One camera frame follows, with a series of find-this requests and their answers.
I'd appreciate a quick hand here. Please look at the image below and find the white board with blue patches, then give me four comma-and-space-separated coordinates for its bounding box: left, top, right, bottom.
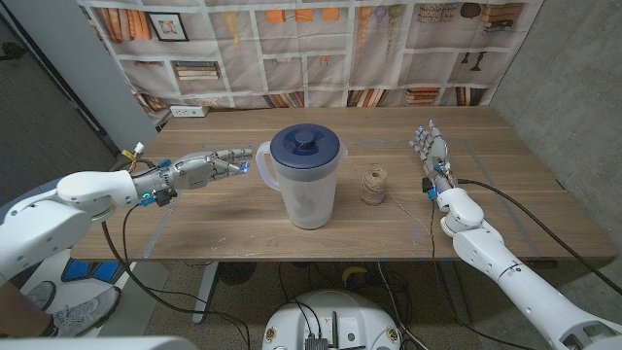
26, 248, 169, 337

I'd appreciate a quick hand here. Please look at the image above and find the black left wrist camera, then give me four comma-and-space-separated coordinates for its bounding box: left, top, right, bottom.
138, 188, 179, 209

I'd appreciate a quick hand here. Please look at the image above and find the white table leg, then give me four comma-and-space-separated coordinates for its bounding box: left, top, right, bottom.
191, 261, 220, 326

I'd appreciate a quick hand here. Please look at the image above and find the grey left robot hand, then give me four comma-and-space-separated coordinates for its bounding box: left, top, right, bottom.
167, 148, 255, 192

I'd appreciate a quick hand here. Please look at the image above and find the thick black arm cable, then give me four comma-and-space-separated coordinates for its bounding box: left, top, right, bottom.
456, 178, 622, 297
100, 157, 252, 350

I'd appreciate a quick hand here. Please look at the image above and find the black round fan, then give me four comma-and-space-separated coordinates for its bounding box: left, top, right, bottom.
217, 261, 258, 286

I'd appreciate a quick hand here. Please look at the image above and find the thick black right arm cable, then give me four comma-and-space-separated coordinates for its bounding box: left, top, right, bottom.
456, 178, 622, 297

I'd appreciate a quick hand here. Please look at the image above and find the translucent plastic pitcher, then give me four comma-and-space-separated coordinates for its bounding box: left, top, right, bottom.
255, 140, 349, 230

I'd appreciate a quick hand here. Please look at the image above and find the person's bare leg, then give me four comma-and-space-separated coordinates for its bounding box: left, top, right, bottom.
0, 281, 54, 338

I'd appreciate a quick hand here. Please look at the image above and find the dark blue pitcher lid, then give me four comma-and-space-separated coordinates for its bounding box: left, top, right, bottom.
269, 122, 341, 170

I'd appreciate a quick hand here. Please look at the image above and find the black floor cable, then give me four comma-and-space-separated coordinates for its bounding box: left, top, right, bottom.
376, 261, 430, 350

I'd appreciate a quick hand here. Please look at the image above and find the yellow curved object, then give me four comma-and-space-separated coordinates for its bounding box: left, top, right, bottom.
341, 265, 369, 287

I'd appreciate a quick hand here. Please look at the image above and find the thin black arm wire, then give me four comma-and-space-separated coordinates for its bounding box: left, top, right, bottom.
429, 198, 536, 350
121, 202, 147, 281

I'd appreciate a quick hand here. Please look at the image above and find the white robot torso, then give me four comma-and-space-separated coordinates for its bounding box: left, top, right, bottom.
260, 290, 403, 350

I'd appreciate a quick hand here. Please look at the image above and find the white power strip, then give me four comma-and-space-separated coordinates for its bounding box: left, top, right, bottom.
169, 104, 211, 119

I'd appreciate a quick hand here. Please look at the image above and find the thin black left arm wire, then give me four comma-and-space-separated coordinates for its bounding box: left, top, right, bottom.
121, 202, 147, 281

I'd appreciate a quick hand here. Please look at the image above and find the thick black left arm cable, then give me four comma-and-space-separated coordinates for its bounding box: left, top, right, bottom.
100, 157, 252, 350

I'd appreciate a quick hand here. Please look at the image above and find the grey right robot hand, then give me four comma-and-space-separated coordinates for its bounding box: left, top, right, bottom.
409, 120, 454, 190

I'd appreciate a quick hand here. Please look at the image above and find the grey table leg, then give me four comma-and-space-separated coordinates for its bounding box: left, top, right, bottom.
439, 261, 471, 326

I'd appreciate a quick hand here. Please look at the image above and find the brown twine spool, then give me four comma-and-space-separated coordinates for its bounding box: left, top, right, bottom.
361, 166, 432, 235

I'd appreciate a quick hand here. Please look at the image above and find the printed bookshelf backdrop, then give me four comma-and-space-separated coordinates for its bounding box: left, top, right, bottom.
77, 0, 545, 127

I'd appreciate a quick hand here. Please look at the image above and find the grey sneaker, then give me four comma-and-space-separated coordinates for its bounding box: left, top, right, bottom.
51, 286, 122, 338
21, 280, 57, 312

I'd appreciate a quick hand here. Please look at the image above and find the thin black right arm wire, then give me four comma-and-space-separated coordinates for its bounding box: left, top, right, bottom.
429, 198, 536, 350

